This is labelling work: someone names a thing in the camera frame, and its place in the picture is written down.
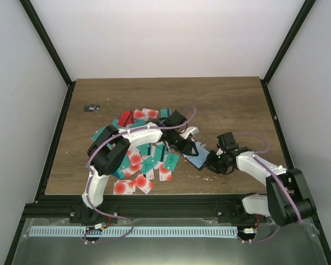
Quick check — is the black card holder wallet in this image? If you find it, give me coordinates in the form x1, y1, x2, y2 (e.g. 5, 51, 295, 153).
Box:
183, 140, 210, 171

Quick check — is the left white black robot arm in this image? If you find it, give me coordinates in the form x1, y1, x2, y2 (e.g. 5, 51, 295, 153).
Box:
82, 112, 200, 223

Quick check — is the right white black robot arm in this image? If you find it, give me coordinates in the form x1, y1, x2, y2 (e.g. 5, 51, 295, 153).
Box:
205, 132, 317, 226

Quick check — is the teal VIP card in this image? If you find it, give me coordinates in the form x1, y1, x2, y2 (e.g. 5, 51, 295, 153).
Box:
163, 153, 179, 172

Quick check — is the teal card with stripe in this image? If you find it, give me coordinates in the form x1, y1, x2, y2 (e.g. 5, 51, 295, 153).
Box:
161, 108, 172, 118

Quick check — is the red card black stripe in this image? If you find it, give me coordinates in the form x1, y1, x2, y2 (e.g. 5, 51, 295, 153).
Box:
117, 111, 135, 127

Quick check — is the small black tag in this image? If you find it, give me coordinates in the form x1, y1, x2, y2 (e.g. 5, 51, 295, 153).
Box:
83, 104, 100, 112

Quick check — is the light blue slotted strip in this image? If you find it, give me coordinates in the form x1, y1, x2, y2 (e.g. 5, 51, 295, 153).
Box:
29, 226, 238, 238

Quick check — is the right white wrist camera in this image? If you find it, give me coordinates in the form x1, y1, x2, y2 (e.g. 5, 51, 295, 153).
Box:
216, 144, 223, 156

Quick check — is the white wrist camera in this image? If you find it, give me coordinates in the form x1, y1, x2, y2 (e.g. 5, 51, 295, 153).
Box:
180, 126, 199, 139
216, 144, 223, 156

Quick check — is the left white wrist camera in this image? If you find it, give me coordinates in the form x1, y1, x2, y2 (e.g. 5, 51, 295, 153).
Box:
180, 126, 199, 139

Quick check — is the black front rail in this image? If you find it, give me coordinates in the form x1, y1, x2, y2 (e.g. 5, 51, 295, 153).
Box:
23, 194, 255, 224

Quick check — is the right black frame post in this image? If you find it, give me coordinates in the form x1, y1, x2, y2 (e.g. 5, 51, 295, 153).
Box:
261, 0, 316, 85

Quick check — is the black frame post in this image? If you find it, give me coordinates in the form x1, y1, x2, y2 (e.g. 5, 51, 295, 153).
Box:
261, 0, 316, 85
19, 0, 73, 87

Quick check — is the left black frame post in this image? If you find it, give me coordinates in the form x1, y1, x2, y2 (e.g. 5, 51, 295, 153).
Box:
19, 0, 73, 87

